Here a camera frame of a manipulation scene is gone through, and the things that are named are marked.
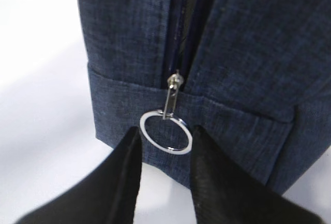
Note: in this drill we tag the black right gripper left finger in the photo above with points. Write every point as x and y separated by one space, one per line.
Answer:
107 195

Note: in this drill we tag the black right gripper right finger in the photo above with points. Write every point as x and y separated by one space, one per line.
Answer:
223 192

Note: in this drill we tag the dark blue lunch bag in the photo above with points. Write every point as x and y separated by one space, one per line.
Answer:
256 75

